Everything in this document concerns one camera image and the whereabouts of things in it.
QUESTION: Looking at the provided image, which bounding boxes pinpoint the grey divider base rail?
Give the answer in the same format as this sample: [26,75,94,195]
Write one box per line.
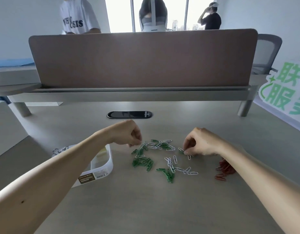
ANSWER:
[0,84,260,118]

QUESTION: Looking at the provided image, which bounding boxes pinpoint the grey mesh office chair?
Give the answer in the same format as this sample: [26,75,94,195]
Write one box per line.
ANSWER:
[250,34,283,75]

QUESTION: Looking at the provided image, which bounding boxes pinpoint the person's left forearm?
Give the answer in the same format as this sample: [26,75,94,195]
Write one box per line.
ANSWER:
[0,129,116,234]

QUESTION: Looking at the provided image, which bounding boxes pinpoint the pile of colourful binder clips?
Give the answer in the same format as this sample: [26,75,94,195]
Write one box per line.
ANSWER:
[52,145,108,158]

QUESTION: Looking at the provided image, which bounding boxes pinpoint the blue pleated table cloth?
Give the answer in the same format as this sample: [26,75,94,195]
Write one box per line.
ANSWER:
[0,58,35,69]

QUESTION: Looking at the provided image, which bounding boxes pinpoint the person's left hand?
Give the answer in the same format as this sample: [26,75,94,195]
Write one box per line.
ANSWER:
[110,119,143,147]

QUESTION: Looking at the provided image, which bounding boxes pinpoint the large glass window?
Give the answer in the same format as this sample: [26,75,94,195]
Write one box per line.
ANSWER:
[105,0,218,33]

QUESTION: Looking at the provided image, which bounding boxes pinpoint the pile of coloured paper clips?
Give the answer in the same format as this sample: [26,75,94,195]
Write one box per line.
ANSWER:
[131,138,237,184]

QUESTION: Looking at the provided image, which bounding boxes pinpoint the black oval cable grommet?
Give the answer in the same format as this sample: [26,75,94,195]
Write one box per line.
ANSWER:
[106,110,153,119]

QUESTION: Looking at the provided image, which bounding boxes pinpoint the white sign with green lettering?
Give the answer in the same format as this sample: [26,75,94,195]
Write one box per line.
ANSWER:
[253,61,300,134]

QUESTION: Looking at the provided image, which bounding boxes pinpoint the person's right forearm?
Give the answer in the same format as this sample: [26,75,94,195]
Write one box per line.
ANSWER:
[217,141,300,234]

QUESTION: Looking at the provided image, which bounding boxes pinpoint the clear plastic organizer tray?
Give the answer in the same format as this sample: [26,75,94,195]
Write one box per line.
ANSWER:
[51,143,114,188]

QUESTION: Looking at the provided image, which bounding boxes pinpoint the brown desk divider panel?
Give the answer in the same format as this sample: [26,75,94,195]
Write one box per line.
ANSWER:
[28,28,259,88]

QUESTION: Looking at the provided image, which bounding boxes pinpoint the person's right hand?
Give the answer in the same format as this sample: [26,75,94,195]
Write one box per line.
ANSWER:
[182,127,225,157]

